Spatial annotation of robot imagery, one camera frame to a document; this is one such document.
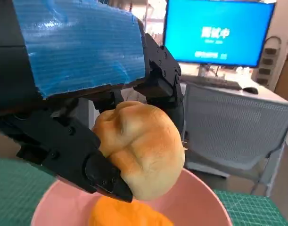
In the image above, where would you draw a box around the grey mesh chair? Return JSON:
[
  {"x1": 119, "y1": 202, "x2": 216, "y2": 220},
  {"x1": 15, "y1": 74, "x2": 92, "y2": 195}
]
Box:
[{"x1": 185, "y1": 101, "x2": 288, "y2": 196}]

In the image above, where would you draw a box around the black keyboard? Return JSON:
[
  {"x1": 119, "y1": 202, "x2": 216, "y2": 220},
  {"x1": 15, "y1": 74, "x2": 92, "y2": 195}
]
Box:
[{"x1": 181, "y1": 75, "x2": 243, "y2": 90}]

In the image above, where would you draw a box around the green cutting mat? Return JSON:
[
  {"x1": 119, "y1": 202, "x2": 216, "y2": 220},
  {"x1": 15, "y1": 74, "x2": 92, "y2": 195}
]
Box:
[{"x1": 0, "y1": 158, "x2": 288, "y2": 226}]

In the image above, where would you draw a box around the white mesh cabinet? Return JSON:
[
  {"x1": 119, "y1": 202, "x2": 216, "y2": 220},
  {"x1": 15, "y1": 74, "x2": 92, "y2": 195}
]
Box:
[{"x1": 181, "y1": 81, "x2": 288, "y2": 179}]

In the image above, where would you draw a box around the blue screen monitor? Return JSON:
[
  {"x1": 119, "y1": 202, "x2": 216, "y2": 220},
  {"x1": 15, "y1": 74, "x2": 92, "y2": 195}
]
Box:
[{"x1": 163, "y1": 0, "x2": 276, "y2": 78}]

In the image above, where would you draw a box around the rectangular toast bread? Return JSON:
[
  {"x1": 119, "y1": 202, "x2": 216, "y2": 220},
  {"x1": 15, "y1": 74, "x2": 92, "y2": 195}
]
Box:
[{"x1": 88, "y1": 195, "x2": 175, "y2": 226}]

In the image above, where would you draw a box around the white desk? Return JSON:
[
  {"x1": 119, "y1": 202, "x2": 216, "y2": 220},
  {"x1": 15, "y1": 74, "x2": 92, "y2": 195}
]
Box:
[{"x1": 180, "y1": 68, "x2": 288, "y2": 104}]

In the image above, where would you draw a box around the pink bowl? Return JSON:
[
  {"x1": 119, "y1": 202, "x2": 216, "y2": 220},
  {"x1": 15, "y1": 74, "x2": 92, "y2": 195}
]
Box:
[{"x1": 30, "y1": 168, "x2": 233, "y2": 226}]

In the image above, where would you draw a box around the grey step ladder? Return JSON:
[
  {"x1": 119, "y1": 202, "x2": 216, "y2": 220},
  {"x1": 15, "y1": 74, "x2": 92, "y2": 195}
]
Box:
[{"x1": 258, "y1": 36, "x2": 282, "y2": 89}]

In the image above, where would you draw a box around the round bread bun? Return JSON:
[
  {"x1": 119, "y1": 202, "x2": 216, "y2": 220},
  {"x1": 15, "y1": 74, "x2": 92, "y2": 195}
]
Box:
[{"x1": 91, "y1": 100, "x2": 186, "y2": 201}]

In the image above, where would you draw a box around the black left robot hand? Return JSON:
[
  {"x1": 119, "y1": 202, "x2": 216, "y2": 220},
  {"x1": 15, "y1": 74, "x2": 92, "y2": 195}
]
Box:
[{"x1": 0, "y1": 0, "x2": 186, "y2": 203}]

